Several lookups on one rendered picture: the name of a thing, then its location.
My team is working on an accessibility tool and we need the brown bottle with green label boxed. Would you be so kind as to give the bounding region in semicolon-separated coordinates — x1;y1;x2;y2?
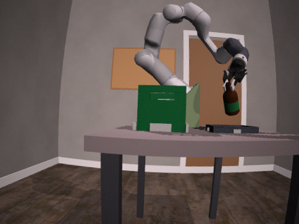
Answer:
223;82;240;116

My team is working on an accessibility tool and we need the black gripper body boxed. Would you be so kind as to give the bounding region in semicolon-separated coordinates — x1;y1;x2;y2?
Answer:
228;59;245;76

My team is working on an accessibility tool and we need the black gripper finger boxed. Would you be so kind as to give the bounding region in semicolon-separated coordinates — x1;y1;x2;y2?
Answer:
223;68;234;91
230;67;247;91

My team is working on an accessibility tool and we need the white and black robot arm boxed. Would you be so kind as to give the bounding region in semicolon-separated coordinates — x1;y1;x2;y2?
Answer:
134;2;249;93

